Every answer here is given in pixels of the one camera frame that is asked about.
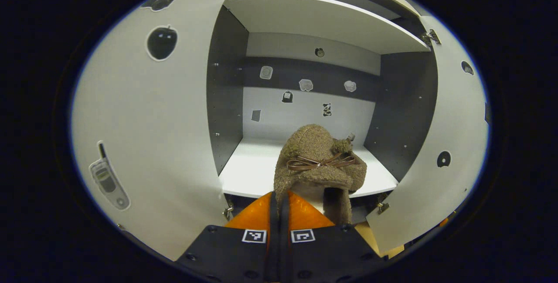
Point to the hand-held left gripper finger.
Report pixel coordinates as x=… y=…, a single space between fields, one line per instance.
x=284 y=248
x=273 y=248

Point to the brown fuzzy shoe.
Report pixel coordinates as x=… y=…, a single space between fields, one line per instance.
x=309 y=152

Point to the white shoe cabinet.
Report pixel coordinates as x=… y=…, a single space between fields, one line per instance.
x=305 y=117

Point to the white apple sticker cabinet door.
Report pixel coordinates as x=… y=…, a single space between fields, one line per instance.
x=174 y=121

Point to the white cat sticker cabinet door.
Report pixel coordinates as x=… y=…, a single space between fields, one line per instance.
x=453 y=121

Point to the metal door hinge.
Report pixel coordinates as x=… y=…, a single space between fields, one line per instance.
x=430 y=37
x=383 y=207
x=228 y=212

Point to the white cabinet shelf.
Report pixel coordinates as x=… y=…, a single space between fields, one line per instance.
x=322 y=19

